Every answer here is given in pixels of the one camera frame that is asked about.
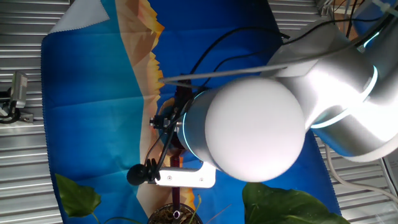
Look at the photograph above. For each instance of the dark red translucent watering can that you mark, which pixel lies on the dark red translucent watering can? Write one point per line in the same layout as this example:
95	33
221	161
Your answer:
183	91

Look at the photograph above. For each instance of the large dark green leaf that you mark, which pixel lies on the large dark green leaf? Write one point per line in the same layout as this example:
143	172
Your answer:
280	205

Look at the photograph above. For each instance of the black foam microphone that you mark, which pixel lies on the black foam microphone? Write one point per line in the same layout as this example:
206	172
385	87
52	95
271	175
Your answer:
136	175

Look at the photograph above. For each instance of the white printed sign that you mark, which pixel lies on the white printed sign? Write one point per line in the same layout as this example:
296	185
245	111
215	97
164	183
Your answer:
392	174

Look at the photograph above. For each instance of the blue landscape print cloth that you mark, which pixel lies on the blue landscape print cloth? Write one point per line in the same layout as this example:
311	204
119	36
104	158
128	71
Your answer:
93	93

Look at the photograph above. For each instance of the small green leaf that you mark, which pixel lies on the small green leaf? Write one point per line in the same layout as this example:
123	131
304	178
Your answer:
77	199

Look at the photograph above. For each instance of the round plant pot with soil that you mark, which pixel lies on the round plant pot with soil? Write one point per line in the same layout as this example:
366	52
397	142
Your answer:
161	216

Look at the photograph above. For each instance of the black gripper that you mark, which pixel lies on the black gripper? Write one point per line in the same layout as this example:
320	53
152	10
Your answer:
175	119

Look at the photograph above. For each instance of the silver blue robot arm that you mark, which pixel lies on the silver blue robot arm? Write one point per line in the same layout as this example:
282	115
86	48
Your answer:
255	130

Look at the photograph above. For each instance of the silver camera on stand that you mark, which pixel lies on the silver camera on stand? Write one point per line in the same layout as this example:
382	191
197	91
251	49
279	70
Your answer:
19	90

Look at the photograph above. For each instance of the thin green plant stem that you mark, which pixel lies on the thin green plant stem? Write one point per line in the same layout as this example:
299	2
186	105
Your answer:
197	203

